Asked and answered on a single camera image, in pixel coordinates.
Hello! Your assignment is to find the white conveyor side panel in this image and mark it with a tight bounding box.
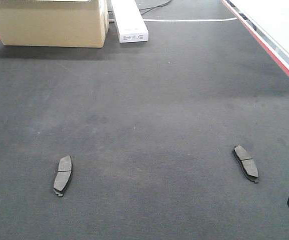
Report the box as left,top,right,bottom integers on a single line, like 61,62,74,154
222,0,289,77

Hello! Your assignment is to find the long white box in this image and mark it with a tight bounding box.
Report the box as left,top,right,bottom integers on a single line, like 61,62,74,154
110,0,149,44

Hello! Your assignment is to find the cardboard box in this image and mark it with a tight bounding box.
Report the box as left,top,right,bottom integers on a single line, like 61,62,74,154
0,0,109,48

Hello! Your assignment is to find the grey brake pad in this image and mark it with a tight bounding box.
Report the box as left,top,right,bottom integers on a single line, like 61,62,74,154
53,155,73,197
232,145,259,184

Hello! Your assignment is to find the black cable behind boxes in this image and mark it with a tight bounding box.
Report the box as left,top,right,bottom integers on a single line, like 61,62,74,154
138,0,173,15

